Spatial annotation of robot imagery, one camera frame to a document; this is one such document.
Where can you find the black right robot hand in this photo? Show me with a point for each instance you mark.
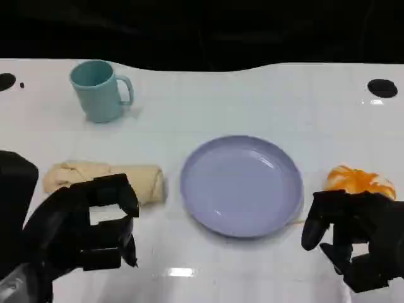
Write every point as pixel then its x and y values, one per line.
pixel 382 227

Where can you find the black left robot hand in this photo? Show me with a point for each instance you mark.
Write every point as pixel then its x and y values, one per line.
pixel 60 221

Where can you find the beige towel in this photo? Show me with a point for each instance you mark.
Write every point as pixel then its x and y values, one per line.
pixel 82 172

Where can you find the pale green mug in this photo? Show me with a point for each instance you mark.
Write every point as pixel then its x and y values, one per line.
pixel 98 94

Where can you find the black round table grommet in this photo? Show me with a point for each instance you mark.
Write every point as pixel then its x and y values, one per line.
pixel 382 88
pixel 4 81

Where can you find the lilac plate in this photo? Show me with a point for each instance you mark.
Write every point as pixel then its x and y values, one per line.
pixel 240 186

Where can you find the black backdrop cloth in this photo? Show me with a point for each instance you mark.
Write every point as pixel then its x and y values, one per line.
pixel 202 28

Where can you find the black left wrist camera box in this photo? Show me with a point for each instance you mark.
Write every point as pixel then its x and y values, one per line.
pixel 14 189

